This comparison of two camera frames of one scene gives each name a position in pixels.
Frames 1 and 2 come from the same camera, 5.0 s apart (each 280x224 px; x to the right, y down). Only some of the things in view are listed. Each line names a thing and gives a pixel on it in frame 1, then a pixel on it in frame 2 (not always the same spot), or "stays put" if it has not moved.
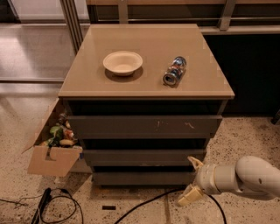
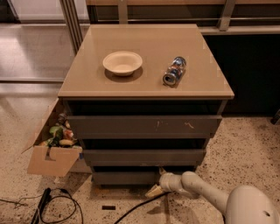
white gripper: [206, 178] -> [166, 182]
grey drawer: [143, 179] stays put
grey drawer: [143, 157] stays put
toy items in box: [61, 134] stays put
